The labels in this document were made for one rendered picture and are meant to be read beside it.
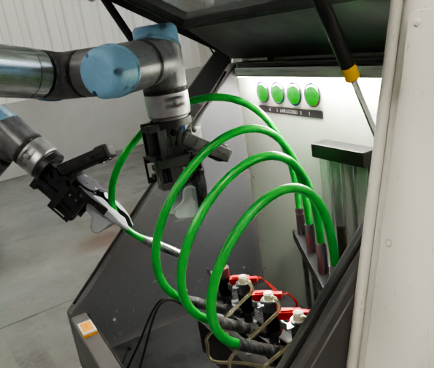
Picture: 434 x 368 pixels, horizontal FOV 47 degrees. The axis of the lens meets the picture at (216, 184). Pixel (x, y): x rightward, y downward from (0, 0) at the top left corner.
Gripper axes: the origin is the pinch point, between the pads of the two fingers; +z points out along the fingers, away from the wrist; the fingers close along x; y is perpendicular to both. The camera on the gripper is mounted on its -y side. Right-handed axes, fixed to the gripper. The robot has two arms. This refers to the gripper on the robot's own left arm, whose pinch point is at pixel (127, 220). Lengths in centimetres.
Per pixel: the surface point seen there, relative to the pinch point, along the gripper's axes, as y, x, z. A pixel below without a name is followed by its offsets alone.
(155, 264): -3.9, 18.7, 10.7
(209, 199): -18.6, 23.1, 10.9
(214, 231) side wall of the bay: -1.8, -33.7, 15.2
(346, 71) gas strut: -44, 31, 14
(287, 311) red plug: -10.8, 13.5, 32.5
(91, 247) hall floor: 136, -289, -51
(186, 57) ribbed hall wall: -29, -708, -192
